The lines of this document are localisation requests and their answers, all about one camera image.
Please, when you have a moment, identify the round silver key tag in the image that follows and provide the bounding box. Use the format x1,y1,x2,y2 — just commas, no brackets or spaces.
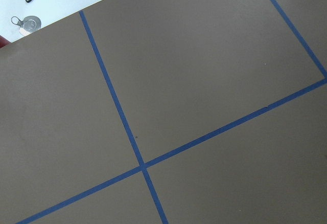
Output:
11,16,41,36

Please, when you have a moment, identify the brown paper table mat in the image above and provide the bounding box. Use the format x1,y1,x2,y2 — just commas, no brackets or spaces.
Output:
1,0,326,223

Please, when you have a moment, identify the red water bottle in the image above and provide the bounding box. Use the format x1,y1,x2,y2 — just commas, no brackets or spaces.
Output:
0,36,10,48

